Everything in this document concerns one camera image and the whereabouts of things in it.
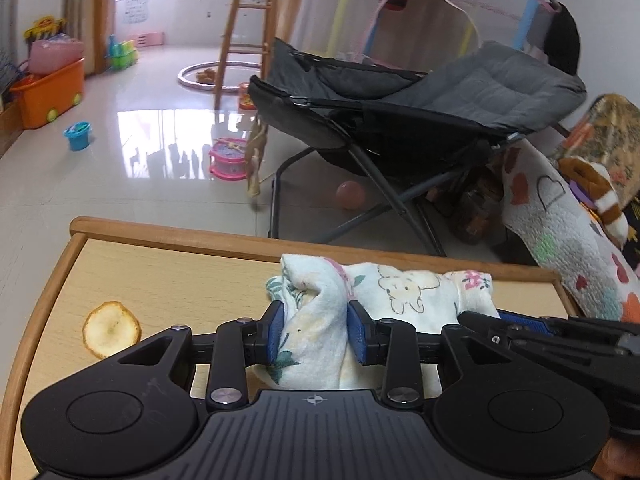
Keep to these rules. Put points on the small orange toy drum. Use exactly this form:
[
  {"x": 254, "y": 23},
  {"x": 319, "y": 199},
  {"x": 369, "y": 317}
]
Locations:
[{"x": 245, "y": 100}]

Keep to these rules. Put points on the white floral baby garment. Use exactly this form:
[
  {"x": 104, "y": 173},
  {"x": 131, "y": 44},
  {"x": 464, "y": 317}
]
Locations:
[{"x": 400, "y": 290}]

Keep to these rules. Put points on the dark grey plastic basket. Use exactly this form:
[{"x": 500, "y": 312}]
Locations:
[{"x": 7, "y": 75}]

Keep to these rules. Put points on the dried palm leaf fan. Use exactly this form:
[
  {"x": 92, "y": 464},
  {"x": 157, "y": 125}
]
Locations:
[{"x": 255, "y": 160}]

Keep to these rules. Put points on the white heart print quilt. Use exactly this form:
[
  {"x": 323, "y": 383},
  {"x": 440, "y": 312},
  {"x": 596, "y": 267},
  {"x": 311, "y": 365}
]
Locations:
[{"x": 550, "y": 220}]

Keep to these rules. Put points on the golden floral sofa cover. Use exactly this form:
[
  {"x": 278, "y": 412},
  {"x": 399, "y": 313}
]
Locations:
[{"x": 610, "y": 130}]

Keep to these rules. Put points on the tall wooden stool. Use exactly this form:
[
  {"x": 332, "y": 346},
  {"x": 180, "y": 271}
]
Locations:
[{"x": 230, "y": 35}]

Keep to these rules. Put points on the beige curtain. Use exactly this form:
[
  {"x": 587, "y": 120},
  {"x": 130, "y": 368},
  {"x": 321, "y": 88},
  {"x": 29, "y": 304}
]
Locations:
[{"x": 82, "y": 10}]

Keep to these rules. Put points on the pink plastic step stool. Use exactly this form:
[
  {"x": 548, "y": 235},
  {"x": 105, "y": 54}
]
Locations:
[{"x": 147, "y": 39}]

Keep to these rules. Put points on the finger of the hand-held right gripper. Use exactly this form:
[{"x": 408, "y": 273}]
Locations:
[
  {"x": 525, "y": 324},
  {"x": 482, "y": 325}
]

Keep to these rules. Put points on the silver hula hoop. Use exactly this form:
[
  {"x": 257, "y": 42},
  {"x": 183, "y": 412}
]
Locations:
[{"x": 181, "y": 77}]

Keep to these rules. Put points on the black hanging cloth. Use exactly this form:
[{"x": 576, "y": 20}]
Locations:
[{"x": 562, "y": 35}]

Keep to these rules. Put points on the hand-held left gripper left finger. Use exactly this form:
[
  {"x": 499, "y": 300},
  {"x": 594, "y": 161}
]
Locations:
[{"x": 276, "y": 332}]

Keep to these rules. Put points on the yellow plastic toy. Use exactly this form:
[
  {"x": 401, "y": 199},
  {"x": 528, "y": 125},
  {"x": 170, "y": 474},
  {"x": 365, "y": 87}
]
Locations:
[{"x": 45, "y": 27}]

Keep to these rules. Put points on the pink toy drum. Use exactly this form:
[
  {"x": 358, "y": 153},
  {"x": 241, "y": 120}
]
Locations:
[{"x": 227, "y": 157}]

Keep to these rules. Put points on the white wall poster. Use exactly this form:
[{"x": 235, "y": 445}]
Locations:
[{"x": 135, "y": 5}]

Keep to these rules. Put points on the grey folding lounge chair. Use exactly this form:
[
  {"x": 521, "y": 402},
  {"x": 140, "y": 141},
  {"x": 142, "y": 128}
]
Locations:
[{"x": 450, "y": 90}]

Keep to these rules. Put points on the green toy bowling pins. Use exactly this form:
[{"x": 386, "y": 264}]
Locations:
[{"x": 122, "y": 55}]

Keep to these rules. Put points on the brown cardboard box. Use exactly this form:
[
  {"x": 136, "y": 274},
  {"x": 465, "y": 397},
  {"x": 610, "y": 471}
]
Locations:
[{"x": 7, "y": 130}]

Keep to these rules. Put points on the dried yellow fruit slice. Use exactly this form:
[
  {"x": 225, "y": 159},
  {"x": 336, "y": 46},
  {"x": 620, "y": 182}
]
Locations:
[{"x": 111, "y": 330}]

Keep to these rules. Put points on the pink plastic basket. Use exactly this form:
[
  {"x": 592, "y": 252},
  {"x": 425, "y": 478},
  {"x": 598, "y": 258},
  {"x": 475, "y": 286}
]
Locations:
[{"x": 55, "y": 55}]

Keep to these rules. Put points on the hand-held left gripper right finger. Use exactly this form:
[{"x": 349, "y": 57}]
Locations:
[{"x": 356, "y": 332}]

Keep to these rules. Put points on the brown leather bag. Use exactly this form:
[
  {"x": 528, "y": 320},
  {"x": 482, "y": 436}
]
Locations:
[{"x": 475, "y": 200}]

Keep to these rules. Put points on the small brown toy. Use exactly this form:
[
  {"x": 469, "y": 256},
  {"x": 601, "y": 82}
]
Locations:
[{"x": 206, "y": 76}]

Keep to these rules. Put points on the low wooden table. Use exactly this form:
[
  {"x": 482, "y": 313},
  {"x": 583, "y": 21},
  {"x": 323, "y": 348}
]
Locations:
[{"x": 175, "y": 280}]

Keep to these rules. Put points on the blue toy bucket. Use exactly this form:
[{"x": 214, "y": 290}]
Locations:
[{"x": 78, "y": 136}]

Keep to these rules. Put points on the orange wheeled storage bin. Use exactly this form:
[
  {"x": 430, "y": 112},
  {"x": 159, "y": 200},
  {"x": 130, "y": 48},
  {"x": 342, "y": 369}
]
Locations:
[{"x": 50, "y": 92}]

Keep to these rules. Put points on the brown and white plush toy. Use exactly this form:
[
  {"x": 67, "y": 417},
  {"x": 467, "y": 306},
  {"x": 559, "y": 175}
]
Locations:
[{"x": 595, "y": 185}]

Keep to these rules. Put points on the mesh play tent pink rim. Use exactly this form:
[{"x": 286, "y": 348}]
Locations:
[{"x": 320, "y": 5}]

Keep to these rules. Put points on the pink ball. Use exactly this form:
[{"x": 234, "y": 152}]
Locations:
[{"x": 351, "y": 195}]

